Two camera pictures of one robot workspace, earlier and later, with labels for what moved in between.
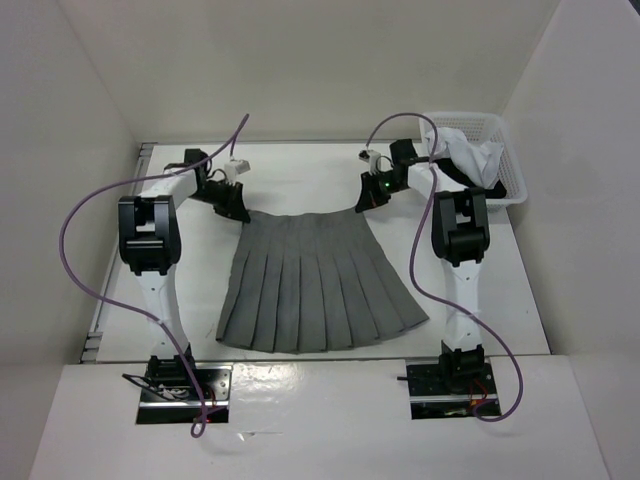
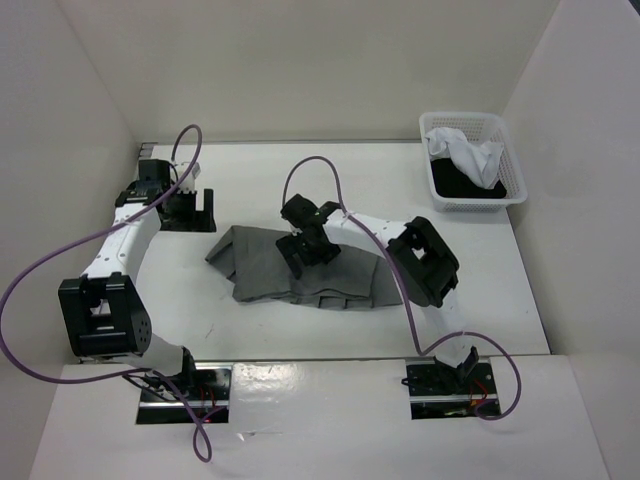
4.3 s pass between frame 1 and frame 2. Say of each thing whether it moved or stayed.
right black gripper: moved
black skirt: stayed
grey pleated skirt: moved
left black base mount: stayed
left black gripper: moved
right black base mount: stayed
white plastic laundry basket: stayed
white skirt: stayed
